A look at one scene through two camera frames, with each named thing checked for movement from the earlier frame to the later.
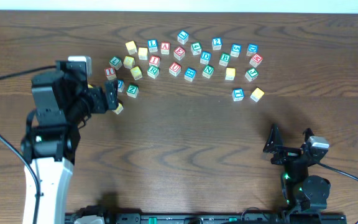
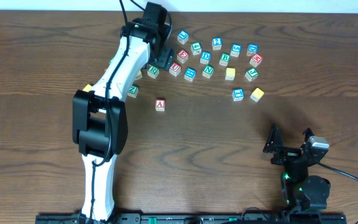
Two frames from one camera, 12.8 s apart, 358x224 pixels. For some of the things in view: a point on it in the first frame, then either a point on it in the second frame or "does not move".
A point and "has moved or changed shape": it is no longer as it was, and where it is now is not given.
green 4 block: x=196 y=48 does not move
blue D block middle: x=205 y=57 does not move
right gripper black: x=287 y=154 does not move
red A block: x=165 y=48 has moved or changed shape
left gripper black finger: x=112 y=89 to x=169 y=59
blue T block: x=238 y=94 does not move
